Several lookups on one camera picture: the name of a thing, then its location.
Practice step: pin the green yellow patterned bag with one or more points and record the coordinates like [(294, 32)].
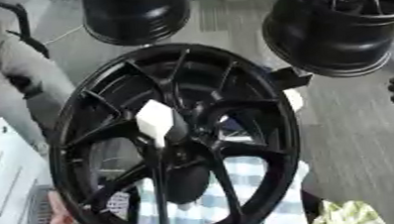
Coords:
[(349, 216)]

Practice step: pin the person's hand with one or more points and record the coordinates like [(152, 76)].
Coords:
[(59, 223)]

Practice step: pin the person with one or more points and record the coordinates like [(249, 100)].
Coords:
[(49, 101)]

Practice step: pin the grey keyboard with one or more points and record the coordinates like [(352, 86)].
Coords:
[(40, 217)]

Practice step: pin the black block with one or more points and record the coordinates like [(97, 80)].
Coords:
[(290, 77)]

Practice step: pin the black chair armrest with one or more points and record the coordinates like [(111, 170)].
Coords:
[(24, 28)]

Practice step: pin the black wheel rim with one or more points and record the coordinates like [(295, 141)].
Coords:
[(136, 15), (334, 41)]

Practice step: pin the black rounded object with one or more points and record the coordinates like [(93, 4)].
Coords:
[(188, 184)]

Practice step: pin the black spoked wheel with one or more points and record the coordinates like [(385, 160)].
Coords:
[(252, 196)]

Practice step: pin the white printed label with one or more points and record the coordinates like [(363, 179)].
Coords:
[(119, 205)]

